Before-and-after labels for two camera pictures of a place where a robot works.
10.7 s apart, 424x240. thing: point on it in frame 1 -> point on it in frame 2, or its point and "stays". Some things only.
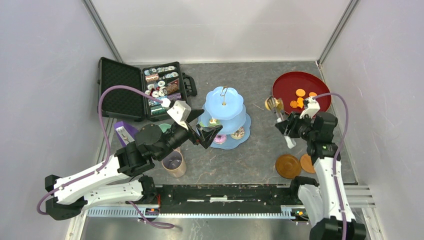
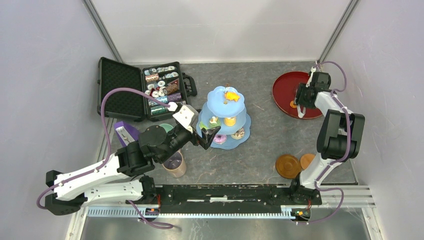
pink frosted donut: x=220 y=138 stays
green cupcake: x=213 y=122 stays
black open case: x=162 y=81 stays
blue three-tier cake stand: x=223 y=106 stays
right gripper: x=290 y=124 -> x=301 y=89
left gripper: x=207 y=135 stays
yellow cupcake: x=273 y=104 -> x=230 y=121
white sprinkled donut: x=238 y=134 stays
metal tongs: x=272 y=104 -> x=300 y=114
